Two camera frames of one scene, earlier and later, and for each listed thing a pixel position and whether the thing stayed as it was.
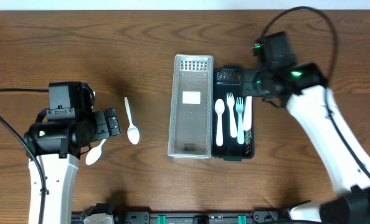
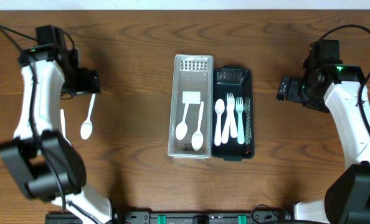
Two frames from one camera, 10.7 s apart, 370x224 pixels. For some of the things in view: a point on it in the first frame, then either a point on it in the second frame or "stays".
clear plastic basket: (190, 107) stays
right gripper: (246, 89) to (292, 93)
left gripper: (111, 123) to (90, 82)
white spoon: (132, 134) to (197, 140)
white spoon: (219, 108) stays
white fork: (248, 114) to (230, 107)
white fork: (240, 109) stays
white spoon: (94, 154) to (181, 129)
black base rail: (161, 217) stays
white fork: (230, 102) stays
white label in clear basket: (191, 98) stays
